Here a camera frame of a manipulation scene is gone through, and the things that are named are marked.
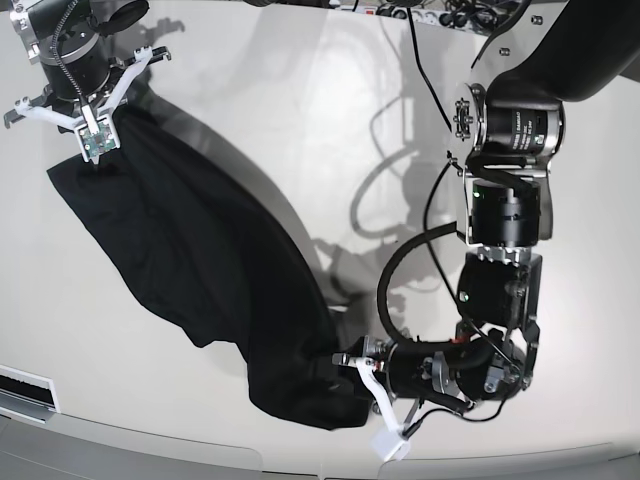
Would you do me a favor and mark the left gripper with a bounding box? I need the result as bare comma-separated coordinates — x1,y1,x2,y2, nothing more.
337,337,450,405

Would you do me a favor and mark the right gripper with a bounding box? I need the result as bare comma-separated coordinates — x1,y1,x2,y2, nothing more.
42,47,125,102

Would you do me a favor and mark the black t-shirt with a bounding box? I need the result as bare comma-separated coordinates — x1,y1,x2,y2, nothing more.
47,108,370,431

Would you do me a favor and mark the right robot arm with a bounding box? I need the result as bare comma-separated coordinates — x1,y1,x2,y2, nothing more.
1,1,149,103

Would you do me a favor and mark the white table slot panel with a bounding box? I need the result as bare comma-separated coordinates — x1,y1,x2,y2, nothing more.
1,365,61,424

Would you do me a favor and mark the white power strip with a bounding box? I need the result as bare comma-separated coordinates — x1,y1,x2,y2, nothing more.
329,0,447,25

